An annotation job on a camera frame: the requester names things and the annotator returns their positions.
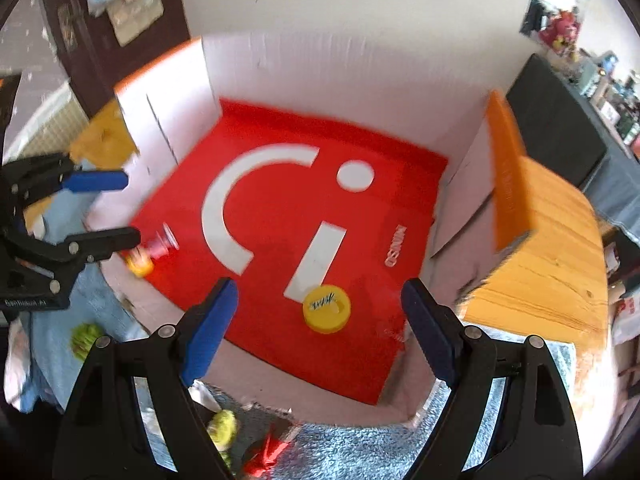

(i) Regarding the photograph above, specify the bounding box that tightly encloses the pink yellow small figurine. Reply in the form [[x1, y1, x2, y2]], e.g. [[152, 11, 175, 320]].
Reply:
[[125, 222, 180, 278]]

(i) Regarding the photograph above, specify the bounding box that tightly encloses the green lettuce toy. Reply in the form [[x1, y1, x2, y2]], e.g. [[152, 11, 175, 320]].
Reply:
[[70, 323, 104, 362]]

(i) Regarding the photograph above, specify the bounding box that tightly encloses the yellow green cabbage toy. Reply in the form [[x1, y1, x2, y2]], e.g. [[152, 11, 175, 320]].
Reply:
[[206, 410, 239, 452]]

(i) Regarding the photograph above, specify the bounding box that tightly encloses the red wooden stick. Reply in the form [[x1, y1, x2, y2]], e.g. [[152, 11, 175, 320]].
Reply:
[[240, 420, 302, 479]]

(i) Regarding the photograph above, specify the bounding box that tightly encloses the yellow round lidded jar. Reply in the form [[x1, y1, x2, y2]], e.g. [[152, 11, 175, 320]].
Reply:
[[303, 285, 352, 335]]

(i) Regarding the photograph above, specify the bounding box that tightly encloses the light blue fluffy towel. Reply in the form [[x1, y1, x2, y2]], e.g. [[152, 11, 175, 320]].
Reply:
[[19, 159, 576, 480]]

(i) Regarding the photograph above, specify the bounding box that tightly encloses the dark brown door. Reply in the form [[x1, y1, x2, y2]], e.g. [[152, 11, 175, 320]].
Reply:
[[42, 0, 190, 117]]

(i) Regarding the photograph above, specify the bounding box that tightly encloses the red Miniso paper bag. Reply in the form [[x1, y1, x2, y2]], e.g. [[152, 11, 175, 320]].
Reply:
[[132, 101, 447, 404]]

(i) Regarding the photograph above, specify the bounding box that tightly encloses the orange cardboard box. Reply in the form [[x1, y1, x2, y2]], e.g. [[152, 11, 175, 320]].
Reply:
[[87, 34, 535, 426]]

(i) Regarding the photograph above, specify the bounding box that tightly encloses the blue-clothed cluttered side table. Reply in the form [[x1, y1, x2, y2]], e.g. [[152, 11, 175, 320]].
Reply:
[[506, 53, 639, 240]]

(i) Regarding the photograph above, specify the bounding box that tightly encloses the pink rabbit plush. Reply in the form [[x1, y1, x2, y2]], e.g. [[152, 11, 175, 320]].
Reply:
[[538, 11, 580, 54]]

